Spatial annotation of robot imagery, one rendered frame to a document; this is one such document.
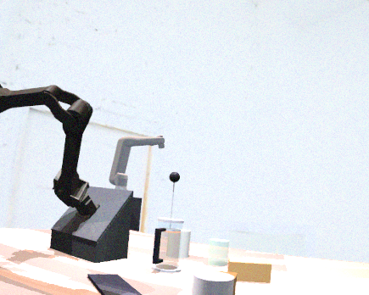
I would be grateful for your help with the glass french press with black knob plunger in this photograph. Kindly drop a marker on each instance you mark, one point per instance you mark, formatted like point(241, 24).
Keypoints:
point(168, 240)

